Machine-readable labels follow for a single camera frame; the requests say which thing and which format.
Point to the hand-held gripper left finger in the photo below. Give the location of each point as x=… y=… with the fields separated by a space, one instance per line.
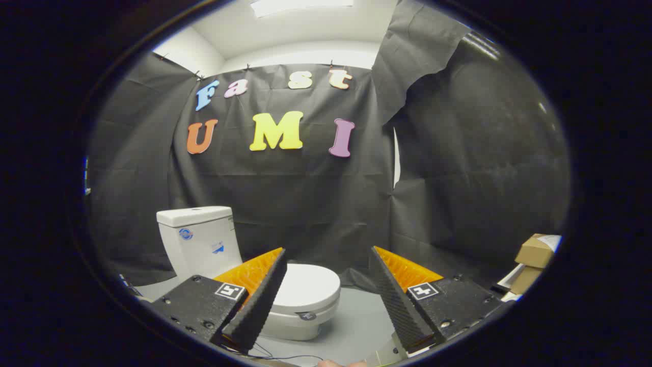
x=257 y=306

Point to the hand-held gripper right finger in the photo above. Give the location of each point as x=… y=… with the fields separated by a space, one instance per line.
x=400 y=306

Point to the white toilet lid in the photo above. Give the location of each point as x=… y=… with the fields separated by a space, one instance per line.
x=310 y=285

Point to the white toilet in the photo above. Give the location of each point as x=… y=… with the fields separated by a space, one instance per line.
x=198 y=244

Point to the black backdrop cloth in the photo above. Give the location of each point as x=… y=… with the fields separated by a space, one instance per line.
x=305 y=193

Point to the brown cardboard box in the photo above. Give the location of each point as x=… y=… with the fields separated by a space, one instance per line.
x=524 y=280
x=535 y=251

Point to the ceiling light panel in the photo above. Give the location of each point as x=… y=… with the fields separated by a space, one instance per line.
x=300 y=6

